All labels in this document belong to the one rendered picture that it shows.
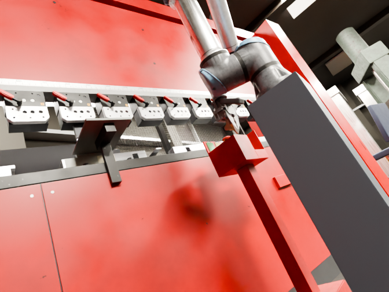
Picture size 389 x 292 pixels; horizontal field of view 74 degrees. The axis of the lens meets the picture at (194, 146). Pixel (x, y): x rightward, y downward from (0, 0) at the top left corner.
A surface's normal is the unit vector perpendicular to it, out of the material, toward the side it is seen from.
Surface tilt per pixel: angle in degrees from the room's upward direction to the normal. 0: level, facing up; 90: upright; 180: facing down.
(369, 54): 90
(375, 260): 90
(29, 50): 90
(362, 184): 90
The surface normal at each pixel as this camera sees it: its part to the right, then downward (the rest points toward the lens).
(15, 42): 0.52, -0.51
